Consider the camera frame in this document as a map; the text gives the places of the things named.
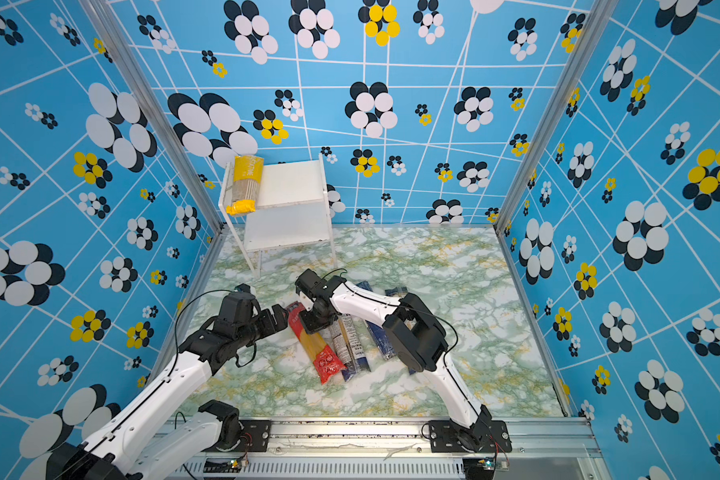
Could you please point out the red spaghetti bag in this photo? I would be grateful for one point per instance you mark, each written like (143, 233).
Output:
(323, 358)

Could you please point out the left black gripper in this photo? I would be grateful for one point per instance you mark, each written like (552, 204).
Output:
(270, 326)

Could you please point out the left aluminium corner post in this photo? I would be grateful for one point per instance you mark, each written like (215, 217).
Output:
(133, 74)

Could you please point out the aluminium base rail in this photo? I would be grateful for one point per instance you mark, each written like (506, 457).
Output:
(396, 448)

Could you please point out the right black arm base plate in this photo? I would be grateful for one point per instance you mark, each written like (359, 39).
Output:
(446, 436)

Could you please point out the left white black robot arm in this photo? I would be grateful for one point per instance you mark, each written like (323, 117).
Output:
(126, 446)

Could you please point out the clear noodle bag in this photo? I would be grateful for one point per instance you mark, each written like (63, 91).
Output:
(396, 292)
(348, 347)

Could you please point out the white two-tier metal shelf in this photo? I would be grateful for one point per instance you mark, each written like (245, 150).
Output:
(292, 210)

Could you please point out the right aluminium corner post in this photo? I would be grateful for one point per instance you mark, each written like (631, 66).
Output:
(596, 23)

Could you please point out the yellow spaghetti bag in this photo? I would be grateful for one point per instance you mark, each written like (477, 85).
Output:
(243, 185)

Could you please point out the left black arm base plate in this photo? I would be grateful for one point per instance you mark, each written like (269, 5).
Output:
(249, 435)

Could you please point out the dark blue spaghetti bag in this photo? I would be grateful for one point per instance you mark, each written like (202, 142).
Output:
(381, 341)

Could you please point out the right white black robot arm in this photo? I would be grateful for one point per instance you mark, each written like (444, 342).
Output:
(417, 336)

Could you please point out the aluminium corner post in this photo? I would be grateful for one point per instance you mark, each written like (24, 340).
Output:
(133, 74)
(596, 23)

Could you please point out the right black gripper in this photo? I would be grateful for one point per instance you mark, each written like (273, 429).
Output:
(310, 326)

